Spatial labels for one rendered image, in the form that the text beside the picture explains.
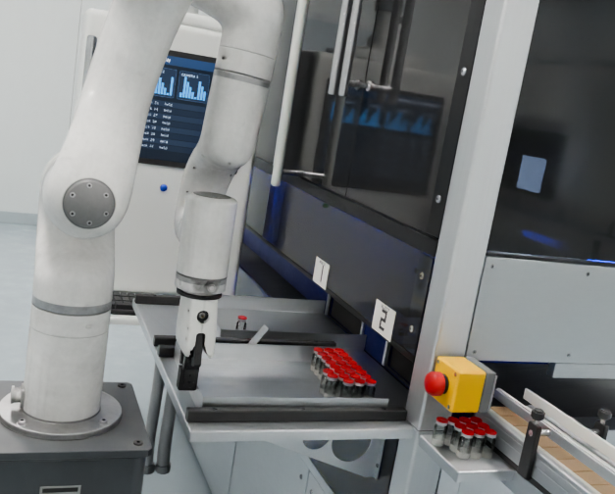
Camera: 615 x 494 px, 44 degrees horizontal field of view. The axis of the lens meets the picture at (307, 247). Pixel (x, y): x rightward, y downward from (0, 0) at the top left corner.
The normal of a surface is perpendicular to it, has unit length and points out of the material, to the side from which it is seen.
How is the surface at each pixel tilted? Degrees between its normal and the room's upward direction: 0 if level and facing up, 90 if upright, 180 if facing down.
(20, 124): 90
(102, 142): 63
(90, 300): 89
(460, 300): 90
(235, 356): 90
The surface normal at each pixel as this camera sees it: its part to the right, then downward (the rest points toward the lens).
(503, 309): 0.34, 0.24
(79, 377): 0.61, 0.25
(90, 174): 0.36, -0.17
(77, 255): 0.30, -0.81
